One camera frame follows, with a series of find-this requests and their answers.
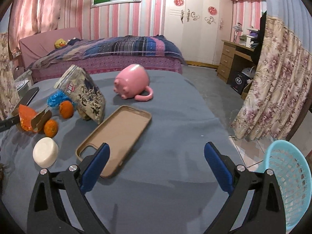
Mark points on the orange snack wrapper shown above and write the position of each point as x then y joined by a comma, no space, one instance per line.
26,114

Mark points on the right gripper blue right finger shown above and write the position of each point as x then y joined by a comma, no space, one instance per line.
221,166

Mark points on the yellow duck plush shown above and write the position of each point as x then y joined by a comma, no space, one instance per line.
60,43

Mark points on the white wardrobe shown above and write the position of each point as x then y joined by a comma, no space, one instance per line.
199,28

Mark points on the floral beige curtain left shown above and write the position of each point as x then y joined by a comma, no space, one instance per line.
9,95

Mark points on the pink pig mug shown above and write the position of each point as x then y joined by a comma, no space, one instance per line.
133,82

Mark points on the orange tangerine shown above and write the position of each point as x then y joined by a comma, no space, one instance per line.
50,128
66,109

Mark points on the black smartphone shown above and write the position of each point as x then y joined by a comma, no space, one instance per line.
26,99

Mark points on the torn brown cardboard piece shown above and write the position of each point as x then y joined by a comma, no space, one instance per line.
38,122

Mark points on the blue plastic bag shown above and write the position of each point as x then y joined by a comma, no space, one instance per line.
57,98

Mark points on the floral beige curtain right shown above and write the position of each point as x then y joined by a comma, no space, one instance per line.
283,75

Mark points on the pink window curtain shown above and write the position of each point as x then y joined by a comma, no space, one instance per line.
30,17

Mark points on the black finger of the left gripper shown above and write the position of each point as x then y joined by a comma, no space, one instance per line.
8,123

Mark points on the tan phone case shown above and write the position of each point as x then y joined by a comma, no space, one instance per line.
121,130

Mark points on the turquoise plastic laundry basket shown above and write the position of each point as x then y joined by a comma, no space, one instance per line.
294,178

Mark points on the floral beige curtain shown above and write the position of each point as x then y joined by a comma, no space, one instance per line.
283,75
9,95

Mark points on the black box under desk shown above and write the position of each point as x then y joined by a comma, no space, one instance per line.
239,81

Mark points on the wooden desk with drawers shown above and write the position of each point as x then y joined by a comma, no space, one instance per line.
234,58

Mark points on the patterned snack bag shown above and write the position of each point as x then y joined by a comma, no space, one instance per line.
78,85

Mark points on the white round soap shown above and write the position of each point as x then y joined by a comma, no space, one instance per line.
45,152

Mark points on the pink bed with plaid quilt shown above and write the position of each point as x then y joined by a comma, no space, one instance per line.
96,56

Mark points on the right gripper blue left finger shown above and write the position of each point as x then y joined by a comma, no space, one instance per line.
92,166

